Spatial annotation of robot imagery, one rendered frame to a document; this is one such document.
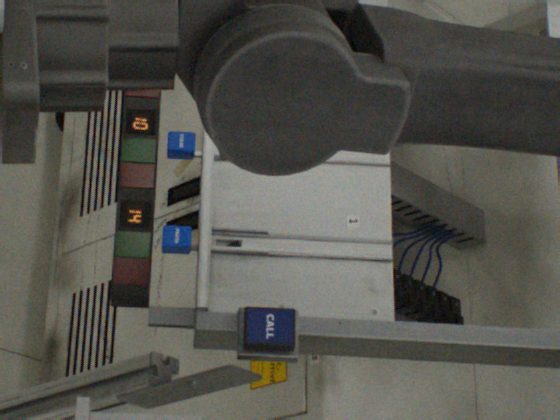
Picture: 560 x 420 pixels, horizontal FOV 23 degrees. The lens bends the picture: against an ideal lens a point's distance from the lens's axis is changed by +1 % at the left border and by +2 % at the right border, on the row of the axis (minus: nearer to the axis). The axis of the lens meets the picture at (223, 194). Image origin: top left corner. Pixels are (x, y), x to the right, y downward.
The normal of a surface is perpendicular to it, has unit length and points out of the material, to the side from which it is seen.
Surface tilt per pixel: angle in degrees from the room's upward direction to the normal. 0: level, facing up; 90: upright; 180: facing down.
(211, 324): 43
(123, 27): 47
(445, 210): 0
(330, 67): 59
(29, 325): 0
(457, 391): 0
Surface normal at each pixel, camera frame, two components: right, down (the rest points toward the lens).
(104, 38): 0.18, 0.35
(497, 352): -0.03, 0.91
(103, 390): -0.69, -0.32
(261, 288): 0.06, -0.42
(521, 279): 0.72, -0.27
